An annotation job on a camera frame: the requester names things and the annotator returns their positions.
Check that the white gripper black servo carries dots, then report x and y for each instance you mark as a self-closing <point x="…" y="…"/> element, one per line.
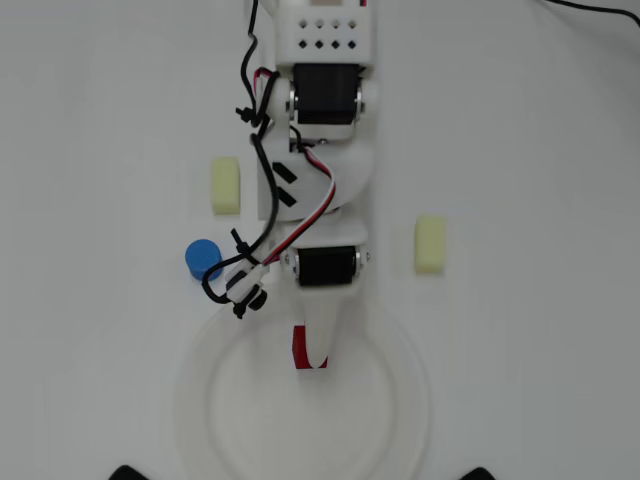
<point x="326" y="266"/>

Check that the small white gripper camera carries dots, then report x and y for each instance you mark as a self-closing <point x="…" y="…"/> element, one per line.
<point x="244" y="282"/>

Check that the black stand foot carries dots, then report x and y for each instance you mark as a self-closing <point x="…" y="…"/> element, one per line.
<point x="127" y="473"/>
<point x="480" y="474"/>

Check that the red cube block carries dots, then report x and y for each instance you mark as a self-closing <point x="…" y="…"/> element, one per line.
<point x="299" y="346"/>

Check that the blue cylinder block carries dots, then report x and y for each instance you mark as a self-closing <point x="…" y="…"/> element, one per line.
<point x="201" y="256"/>

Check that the pale yellow rectangular block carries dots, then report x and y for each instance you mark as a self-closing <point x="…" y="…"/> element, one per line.
<point x="429" y="245"/>
<point x="225" y="186"/>

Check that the white paper plate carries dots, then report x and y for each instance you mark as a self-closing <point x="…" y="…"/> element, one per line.
<point x="300" y="430"/>

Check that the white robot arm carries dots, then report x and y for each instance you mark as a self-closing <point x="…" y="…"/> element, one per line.
<point x="325" y="50"/>

